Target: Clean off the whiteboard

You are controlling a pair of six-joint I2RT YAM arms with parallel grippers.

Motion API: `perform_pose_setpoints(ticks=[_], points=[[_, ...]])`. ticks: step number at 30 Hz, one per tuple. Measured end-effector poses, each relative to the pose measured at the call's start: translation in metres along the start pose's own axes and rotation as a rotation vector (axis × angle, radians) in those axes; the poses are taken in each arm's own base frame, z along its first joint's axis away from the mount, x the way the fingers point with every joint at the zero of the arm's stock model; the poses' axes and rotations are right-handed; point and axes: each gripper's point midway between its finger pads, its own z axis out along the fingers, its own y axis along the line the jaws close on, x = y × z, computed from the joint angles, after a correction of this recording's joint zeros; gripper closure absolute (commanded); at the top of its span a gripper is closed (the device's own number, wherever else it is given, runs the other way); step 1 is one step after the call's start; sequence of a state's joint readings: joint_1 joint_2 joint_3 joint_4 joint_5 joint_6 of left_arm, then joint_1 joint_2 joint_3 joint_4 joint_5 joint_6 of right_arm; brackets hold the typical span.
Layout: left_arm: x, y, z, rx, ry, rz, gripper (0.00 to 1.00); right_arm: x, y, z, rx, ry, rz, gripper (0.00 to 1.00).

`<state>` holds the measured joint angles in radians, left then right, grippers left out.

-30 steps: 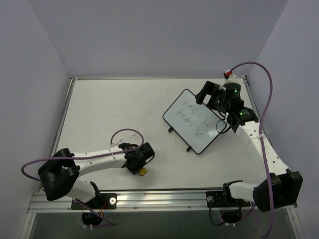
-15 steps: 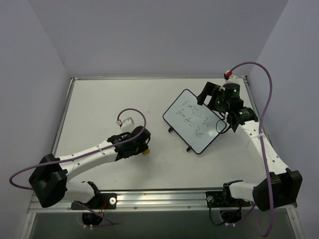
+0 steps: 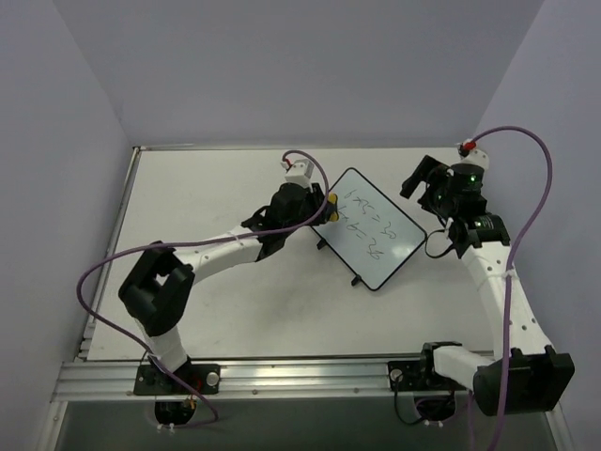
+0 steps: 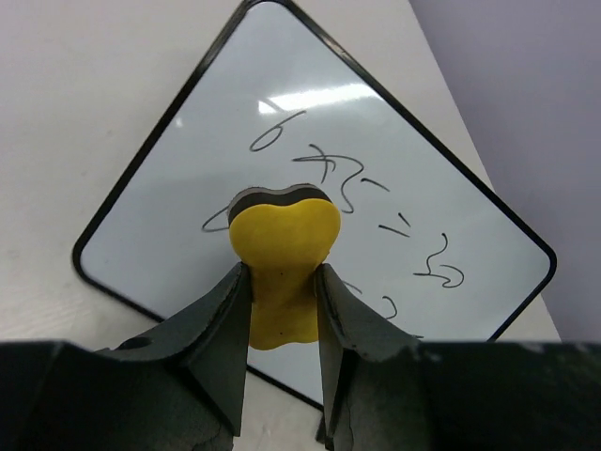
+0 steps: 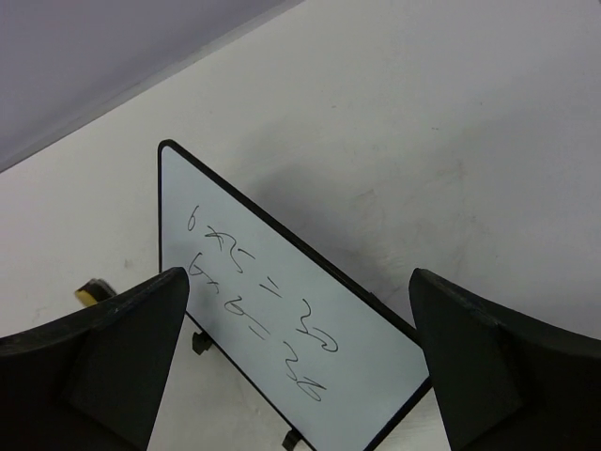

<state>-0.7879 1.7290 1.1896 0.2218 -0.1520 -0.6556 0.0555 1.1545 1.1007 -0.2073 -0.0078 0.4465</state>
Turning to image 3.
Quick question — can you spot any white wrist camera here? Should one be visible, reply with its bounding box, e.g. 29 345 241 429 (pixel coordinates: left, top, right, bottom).
281 159 315 188
457 140 490 171

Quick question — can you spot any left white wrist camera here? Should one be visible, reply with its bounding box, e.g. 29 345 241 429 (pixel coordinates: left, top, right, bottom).
281 159 315 188

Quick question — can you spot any yellow bone-shaped eraser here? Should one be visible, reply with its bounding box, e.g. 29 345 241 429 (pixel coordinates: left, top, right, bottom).
327 193 339 222

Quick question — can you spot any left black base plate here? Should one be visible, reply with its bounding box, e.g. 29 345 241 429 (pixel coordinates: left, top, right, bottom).
133 363 221 397

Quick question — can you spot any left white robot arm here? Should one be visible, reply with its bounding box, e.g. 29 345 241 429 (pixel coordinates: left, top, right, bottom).
118 182 335 394

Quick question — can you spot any small black-framed whiteboard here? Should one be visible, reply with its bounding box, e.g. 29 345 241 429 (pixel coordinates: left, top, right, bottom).
313 167 426 291

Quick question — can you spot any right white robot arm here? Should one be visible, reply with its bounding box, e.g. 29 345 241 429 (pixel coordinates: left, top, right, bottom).
400 156 575 416

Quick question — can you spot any aluminium front rail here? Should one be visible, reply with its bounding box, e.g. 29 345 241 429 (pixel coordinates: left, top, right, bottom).
50 359 562 403

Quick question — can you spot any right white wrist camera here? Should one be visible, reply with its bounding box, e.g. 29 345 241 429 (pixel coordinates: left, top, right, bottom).
457 140 490 171

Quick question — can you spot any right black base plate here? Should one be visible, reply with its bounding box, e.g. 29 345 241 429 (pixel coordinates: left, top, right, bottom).
387 359 464 392

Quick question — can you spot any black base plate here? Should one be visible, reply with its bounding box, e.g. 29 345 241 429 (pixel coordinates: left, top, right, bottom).
133 363 221 397
387 359 464 392

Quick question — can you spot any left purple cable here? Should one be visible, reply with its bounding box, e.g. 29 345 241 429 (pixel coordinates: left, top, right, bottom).
77 149 330 431

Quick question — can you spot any right thin black cable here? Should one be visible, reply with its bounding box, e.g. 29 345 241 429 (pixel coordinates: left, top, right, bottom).
422 227 455 258

